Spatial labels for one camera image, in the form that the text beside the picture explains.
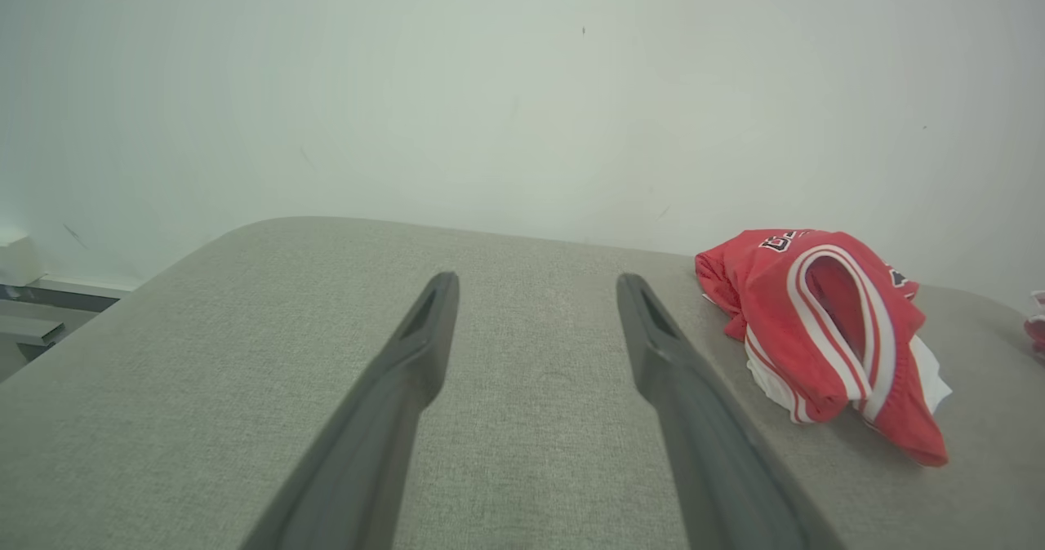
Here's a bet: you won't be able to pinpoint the grey metal rail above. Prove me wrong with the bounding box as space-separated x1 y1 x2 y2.
0 277 133 363

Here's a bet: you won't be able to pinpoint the red white-trimmed basketball jersey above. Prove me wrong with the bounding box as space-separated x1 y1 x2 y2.
695 228 953 468

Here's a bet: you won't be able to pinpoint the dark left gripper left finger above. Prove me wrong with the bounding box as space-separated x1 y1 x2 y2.
241 271 460 550

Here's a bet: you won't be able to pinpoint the red Bulls basketball shorts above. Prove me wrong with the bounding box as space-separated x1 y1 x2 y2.
1025 291 1045 360

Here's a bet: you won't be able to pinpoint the white wall box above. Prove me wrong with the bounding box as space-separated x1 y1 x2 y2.
0 230 43 287

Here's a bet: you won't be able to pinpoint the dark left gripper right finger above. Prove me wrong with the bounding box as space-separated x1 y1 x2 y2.
616 272 843 550

